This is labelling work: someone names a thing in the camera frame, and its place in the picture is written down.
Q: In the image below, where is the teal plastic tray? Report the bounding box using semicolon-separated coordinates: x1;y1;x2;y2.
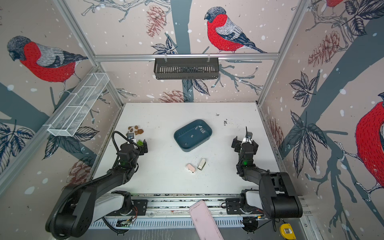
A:
174;120;213;152

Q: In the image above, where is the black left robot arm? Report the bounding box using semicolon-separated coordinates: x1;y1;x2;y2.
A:
45;137;148;240

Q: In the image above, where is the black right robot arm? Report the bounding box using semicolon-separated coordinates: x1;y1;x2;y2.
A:
231;137;303;219

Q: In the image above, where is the staples strip in tray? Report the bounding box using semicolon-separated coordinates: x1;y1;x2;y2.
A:
195;126;206;134

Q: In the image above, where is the pink flat case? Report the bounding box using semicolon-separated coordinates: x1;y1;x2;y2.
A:
189;201;224;240

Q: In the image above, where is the yellow tape measure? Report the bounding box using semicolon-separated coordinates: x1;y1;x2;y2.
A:
280;223;297;240

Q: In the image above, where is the horizontal aluminium bar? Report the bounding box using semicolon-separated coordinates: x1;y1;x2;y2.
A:
94;53;280;63

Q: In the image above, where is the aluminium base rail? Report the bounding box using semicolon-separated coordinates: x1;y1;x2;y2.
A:
64;193;304;230

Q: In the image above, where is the white wire basket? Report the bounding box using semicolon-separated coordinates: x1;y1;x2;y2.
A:
48;73;110;137

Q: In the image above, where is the black wire basket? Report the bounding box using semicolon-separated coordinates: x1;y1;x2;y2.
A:
154;58;220;80

